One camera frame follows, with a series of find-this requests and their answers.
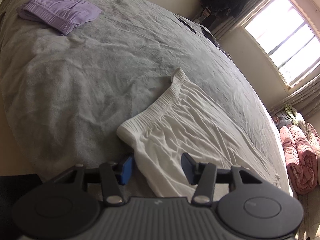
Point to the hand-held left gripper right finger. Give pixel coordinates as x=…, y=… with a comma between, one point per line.
x=187, y=167

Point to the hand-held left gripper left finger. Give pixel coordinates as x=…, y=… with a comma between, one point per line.
x=127, y=170

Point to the white pants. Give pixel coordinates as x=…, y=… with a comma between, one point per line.
x=190, y=125

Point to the pink folded quilt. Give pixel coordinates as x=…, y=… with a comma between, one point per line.
x=298, y=160

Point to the green patterned cloth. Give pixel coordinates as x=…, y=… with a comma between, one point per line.
x=292, y=115

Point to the pink pillow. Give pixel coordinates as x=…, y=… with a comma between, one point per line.
x=313, y=137

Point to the black tablet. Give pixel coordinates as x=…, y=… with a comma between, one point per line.
x=207, y=32

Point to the dark flat phone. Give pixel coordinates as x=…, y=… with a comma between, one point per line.
x=187, y=25

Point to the window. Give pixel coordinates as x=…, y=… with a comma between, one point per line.
x=285, y=35

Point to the purple folded shorts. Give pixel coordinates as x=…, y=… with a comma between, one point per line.
x=60, y=7

